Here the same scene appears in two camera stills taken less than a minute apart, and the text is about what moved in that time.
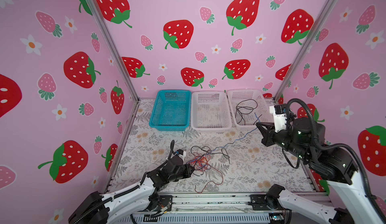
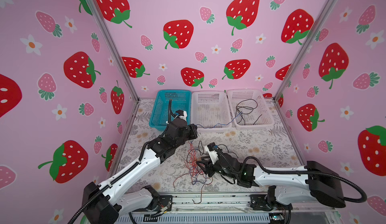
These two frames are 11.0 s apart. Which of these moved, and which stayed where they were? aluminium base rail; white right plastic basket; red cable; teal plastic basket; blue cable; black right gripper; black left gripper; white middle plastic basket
Moved: black right gripper; black left gripper; blue cable; red cable
Stayed: white right plastic basket; white middle plastic basket; teal plastic basket; aluminium base rail
